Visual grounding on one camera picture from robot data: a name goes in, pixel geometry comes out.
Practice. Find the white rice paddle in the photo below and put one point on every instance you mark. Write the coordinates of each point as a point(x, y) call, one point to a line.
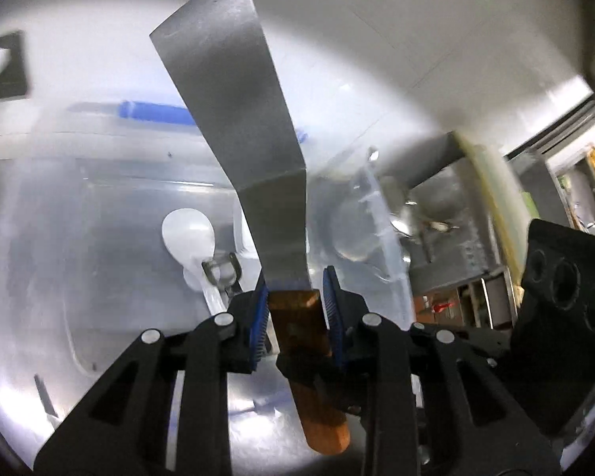
point(186, 230)

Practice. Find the stainless steel appliance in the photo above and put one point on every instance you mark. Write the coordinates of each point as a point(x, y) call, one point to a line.
point(456, 258)

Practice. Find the dark wall socket panel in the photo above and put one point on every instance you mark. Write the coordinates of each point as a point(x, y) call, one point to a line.
point(15, 72)

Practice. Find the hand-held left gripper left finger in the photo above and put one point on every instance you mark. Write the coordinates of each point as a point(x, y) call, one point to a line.
point(260, 317)

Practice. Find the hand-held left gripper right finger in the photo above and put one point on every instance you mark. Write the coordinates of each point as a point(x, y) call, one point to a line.
point(333, 317)

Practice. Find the cream plastic strips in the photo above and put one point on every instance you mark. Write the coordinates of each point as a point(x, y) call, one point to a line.
point(496, 193)

